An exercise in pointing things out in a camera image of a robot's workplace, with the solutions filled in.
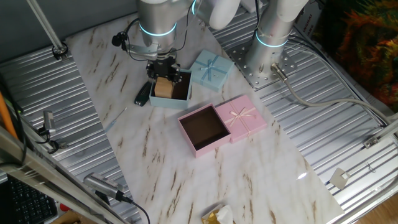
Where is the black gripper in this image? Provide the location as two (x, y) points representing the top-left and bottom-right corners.
(146, 57), (183, 85)

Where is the wooden cube block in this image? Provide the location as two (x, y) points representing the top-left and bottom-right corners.
(154, 77), (174, 99)

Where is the open light blue gift box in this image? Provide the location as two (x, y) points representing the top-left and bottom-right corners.
(149, 67), (193, 110)

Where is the open pink gift box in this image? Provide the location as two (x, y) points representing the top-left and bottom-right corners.
(177, 103), (233, 159)

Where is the pink box lid with ribbon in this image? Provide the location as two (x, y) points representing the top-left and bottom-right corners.
(215, 94), (268, 144)

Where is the wooden box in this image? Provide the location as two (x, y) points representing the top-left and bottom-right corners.
(51, 210), (91, 224)

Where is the black folding hex key set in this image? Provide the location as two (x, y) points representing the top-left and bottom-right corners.
(134, 80), (153, 107)

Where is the light blue lid with ribbon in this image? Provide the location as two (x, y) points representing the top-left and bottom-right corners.
(189, 49), (235, 93)

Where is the clear plastic pipette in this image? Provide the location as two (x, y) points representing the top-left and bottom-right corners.
(104, 107), (128, 133)

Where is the marble pattern table mat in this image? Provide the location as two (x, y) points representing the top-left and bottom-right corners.
(65, 0), (345, 224)

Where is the aluminium pole with clamp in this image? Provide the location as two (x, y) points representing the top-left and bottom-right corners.
(26, 0), (68, 62)

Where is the gold pack with white tissue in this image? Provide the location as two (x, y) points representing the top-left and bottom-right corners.
(201, 204), (234, 224)

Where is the white printed board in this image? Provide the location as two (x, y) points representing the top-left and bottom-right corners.
(294, 1), (326, 38)

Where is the orange pole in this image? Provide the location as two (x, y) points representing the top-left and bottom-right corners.
(0, 91), (19, 139)

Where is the black keyboard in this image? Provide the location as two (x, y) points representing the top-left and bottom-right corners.
(6, 175), (58, 224)

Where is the white paper tag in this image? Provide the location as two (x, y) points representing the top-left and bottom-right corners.
(328, 167), (351, 190)

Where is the colourful patterned cloth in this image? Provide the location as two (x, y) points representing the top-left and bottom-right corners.
(312, 0), (398, 113)

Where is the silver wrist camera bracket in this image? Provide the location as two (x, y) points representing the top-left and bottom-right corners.
(126, 42), (159, 62)

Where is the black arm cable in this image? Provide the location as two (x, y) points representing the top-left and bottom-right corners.
(119, 6), (200, 63)

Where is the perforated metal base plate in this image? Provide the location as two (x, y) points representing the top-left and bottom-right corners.
(226, 40), (298, 90)

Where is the black base cable bundle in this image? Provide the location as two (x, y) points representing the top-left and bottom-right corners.
(253, 0), (262, 32)

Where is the small grey camera on mount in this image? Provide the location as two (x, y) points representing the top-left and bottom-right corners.
(42, 110), (57, 136)

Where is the ribbed silver camera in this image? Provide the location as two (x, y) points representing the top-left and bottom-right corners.
(83, 172), (125, 202)

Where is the black camera cable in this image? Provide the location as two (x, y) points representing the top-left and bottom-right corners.
(123, 195), (152, 224)

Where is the aluminium frame bar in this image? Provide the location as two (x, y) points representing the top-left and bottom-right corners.
(0, 126), (125, 224)

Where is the thick grey base cable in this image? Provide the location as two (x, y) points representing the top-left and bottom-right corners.
(270, 62), (393, 124)

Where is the aluminium bar with bracket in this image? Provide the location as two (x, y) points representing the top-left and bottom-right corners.
(363, 113), (398, 149)

